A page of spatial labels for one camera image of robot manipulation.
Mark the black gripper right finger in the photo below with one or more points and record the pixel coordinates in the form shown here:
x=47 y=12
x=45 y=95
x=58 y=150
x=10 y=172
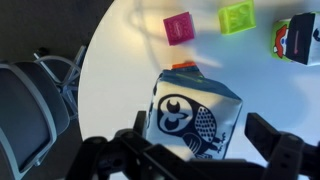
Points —
x=286 y=153

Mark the fabric owl block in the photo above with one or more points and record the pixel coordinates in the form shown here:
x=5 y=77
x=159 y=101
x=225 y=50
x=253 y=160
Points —
x=190 y=116

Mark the small juice carton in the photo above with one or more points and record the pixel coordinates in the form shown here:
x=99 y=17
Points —
x=296 y=38

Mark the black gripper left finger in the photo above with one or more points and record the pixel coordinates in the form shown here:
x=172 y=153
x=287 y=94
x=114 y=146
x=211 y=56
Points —
x=110 y=153

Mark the orange toy block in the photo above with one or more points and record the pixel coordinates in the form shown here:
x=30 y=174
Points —
x=184 y=65

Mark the magenta toy block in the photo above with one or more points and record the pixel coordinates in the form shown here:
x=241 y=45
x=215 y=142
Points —
x=179 y=28

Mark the lime yellow toy block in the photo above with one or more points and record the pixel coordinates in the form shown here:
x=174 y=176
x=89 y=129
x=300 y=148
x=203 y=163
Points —
x=237 y=17

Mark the grey office chair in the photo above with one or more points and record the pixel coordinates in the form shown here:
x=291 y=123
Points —
x=26 y=113

